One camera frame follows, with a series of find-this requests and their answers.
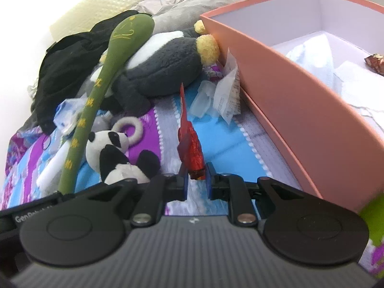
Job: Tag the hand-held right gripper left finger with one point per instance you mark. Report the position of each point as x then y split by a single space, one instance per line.
185 183

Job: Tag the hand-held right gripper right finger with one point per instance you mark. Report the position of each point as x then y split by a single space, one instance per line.
209 186

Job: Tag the red candy wrapper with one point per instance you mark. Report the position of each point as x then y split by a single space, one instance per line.
190 147

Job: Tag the clear plastic wrapper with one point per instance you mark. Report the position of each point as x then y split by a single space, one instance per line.
204 99

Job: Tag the clear zip bag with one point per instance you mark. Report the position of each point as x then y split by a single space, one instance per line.
67 111

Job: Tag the orange cardboard box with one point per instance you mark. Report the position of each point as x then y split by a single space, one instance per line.
300 111

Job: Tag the white blue face mask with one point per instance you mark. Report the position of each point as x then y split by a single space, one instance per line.
312 57

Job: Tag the brown candy wrapper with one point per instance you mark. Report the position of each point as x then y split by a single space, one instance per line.
375 63

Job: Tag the floral striped bedsheet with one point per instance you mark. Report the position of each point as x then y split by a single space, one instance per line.
234 138

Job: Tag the white spray can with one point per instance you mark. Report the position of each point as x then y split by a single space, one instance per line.
54 168

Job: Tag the small panda plush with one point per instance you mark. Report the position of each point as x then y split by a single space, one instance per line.
102 147

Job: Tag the grey penguin plush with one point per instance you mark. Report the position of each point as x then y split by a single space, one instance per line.
168 66

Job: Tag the green long plush toy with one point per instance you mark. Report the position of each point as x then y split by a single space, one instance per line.
120 45

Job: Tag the black jacket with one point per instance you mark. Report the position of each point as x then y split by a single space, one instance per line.
66 66

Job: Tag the light grey duvet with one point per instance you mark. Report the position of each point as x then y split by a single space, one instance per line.
180 15

